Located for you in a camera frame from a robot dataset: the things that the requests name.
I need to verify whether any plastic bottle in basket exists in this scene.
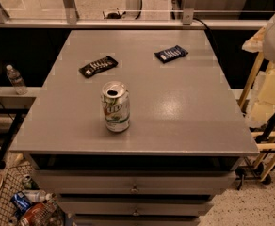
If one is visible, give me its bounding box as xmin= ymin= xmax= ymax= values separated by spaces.
xmin=23 ymin=190 xmax=53 ymax=202

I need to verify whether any yellow wooden frame cart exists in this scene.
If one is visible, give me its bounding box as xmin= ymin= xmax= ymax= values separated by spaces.
xmin=235 ymin=52 xmax=275 ymax=185

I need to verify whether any black power cable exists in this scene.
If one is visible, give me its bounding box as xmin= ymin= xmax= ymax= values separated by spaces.
xmin=192 ymin=17 xmax=221 ymax=59

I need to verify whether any metal window rail frame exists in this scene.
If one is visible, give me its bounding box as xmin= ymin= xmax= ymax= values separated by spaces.
xmin=0 ymin=0 xmax=270 ymax=30

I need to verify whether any green can in basket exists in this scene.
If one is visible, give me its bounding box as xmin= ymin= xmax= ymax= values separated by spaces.
xmin=22 ymin=174 xmax=38 ymax=190

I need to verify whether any black rxbar chocolate bar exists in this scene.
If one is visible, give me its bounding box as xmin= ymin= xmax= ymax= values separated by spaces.
xmin=79 ymin=56 xmax=118 ymax=78

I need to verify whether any blue snack bar wrapper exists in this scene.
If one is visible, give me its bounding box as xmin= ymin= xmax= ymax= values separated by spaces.
xmin=154 ymin=45 xmax=188 ymax=63

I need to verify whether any wire mesh basket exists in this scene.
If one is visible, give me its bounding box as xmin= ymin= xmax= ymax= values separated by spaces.
xmin=0 ymin=165 xmax=65 ymax=226

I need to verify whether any red soda can in basket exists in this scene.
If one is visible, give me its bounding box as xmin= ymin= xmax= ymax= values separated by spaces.
xmin=19 ymin=202 xmax=50 ymax=226

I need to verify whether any clear plastic water bottle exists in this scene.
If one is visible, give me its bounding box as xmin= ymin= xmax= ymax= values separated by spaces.
xmin=6 ymin=65 xmax=27 ymax=95

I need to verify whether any green white 7up can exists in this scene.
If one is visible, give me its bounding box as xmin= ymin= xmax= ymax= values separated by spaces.
xmin=101 ymin=81 xmax=130 ymax=133

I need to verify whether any grey drawer cabinet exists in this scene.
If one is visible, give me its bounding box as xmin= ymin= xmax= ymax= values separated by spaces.
xmin=23 ymin=153 xmax=245 ymax=226

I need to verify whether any grey side bench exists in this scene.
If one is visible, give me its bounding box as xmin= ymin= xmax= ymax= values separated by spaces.
xmin=0 ymin=87 xmax=40 ymax=170

